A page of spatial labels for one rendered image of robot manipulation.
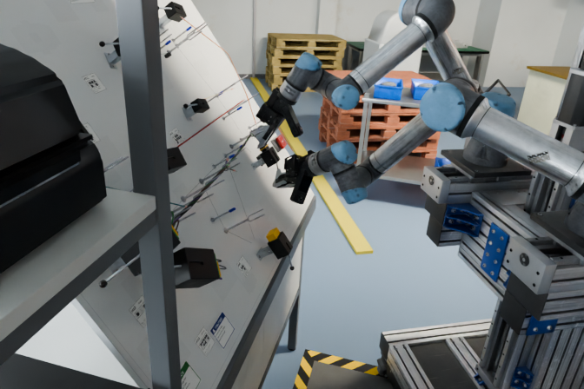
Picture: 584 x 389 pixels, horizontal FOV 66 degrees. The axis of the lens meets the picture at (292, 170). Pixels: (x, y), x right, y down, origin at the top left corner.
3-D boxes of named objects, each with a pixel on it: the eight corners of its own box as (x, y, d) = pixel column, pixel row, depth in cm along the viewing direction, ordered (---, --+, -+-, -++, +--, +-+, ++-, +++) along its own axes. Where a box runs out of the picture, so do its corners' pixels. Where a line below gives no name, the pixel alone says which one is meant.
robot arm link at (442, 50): (476, 133, 165) (410, 7, 139) (453, 121, 178) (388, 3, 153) (503, 113, 164) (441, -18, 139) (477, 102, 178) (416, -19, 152)
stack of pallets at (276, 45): (328, 81, 826) (332, 34, 793) (341, 92, 754) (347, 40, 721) (263, 81, 800) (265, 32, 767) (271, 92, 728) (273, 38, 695)
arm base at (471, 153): (490, 151, 171) (496, 126, 167) (516, 167, 158) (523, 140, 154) (454, 152, 168) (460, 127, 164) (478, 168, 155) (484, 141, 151)
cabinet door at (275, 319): (301, 286, 211) (306, 213, 195) (264, 379, 162) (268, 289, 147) (295, 286, 212) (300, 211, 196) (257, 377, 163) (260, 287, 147)
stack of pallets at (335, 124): (335, 167, 453) (342, 86, 421) (315, 139, 526) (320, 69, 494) (438, 163, 476) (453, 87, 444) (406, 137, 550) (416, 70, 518)
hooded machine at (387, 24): (397, 100, 722) (411, 9, 668) (414, 109, 670) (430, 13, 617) (357, 100, 707) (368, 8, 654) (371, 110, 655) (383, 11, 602)
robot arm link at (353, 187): (378, 189, 145) (363, 158, 144) (362, 201, 136) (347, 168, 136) (358, 195, 150) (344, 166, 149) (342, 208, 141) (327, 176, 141)
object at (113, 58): (81, 48, 114) (103, 29, 110) (115, 55, 124) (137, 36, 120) (88, 64, 113) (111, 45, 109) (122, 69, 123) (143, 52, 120)
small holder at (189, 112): (169, 107, 134) (187, 95, 131) (189, 108, 143) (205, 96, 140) (175, 120, 134) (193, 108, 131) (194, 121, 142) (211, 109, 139)
